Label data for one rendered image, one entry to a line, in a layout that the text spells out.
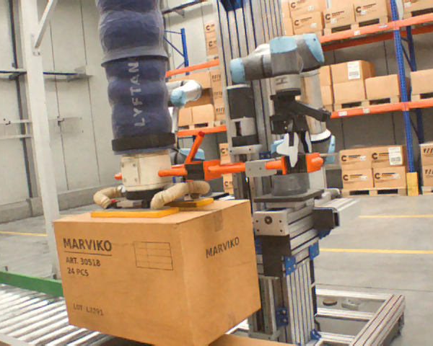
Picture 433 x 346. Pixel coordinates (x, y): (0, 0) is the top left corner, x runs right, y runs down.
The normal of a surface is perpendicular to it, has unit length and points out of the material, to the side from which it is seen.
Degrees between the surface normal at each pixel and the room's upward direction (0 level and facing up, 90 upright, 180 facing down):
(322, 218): 90
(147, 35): 100
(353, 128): 90
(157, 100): 108
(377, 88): 90
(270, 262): 90
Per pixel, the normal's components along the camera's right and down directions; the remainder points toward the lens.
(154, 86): 0.54, -0.36
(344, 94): -0.59, 0.16
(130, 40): 0.11, 0.25
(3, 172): 0.80, -0.06
